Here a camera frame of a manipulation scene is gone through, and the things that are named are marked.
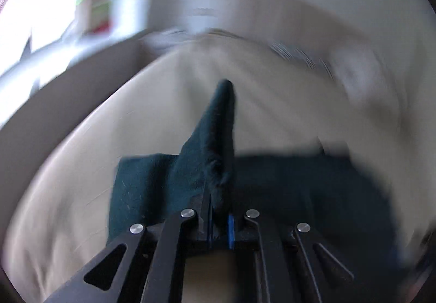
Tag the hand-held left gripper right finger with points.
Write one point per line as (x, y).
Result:
(231, 231)

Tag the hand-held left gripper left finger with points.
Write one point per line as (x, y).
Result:
(207, 221)

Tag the dark green sweater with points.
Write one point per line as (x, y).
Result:
(204, 139)

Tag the bed with beige sheet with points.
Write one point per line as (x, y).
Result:
(136, 112)

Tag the white crumpled duvet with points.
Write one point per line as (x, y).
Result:
(357, 78)

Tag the beige padded headboard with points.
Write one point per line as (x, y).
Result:
(272, 3)

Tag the window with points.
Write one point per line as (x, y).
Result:
(51, 17)

